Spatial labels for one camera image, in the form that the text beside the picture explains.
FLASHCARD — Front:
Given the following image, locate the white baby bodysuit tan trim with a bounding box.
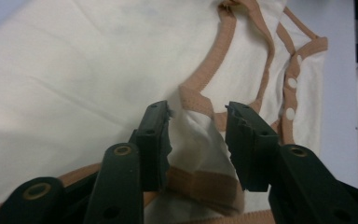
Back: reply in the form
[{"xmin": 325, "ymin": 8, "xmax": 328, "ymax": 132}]
[{"xmin": 0, "ymin": 0, "xmax": 330, "ymax": 224}]

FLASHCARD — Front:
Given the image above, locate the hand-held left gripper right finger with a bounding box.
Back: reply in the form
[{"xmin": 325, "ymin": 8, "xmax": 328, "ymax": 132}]
[{"xmin": 225, "ymin": 101, "xmax": 281, "ymax": 192}]

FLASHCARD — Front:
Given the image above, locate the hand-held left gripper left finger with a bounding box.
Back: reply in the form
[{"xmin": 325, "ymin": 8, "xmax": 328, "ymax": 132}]
[{"xmin": 134, "ymin": 100, "xmax": 173, "ymax": 192}]

